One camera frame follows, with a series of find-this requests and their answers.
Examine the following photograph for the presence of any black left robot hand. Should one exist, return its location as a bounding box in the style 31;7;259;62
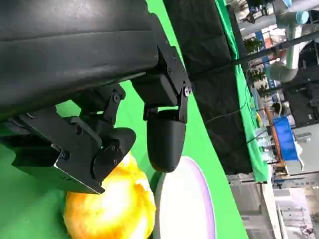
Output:
0;0;192;195

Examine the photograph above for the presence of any orange and white bread roll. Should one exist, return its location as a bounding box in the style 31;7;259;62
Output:
62;151;157;239

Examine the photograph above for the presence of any black backdrop curtain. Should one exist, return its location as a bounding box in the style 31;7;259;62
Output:
163;0;254;175

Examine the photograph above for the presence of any green table cloth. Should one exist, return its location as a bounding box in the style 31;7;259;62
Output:
0;0;250;239

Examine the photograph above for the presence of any green hanging backdrop cloth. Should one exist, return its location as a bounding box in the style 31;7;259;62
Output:
215;0;269;184

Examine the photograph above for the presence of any lilac plate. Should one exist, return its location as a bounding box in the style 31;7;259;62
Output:
151;155;216;239

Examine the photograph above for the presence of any black pole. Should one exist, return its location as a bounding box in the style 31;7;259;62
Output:
188;31;319;77

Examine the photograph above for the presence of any blue bin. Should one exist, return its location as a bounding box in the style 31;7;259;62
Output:
272;116;300;163

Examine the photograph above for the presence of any thin black hanging cable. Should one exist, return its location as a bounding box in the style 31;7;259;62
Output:
204;66;253;124

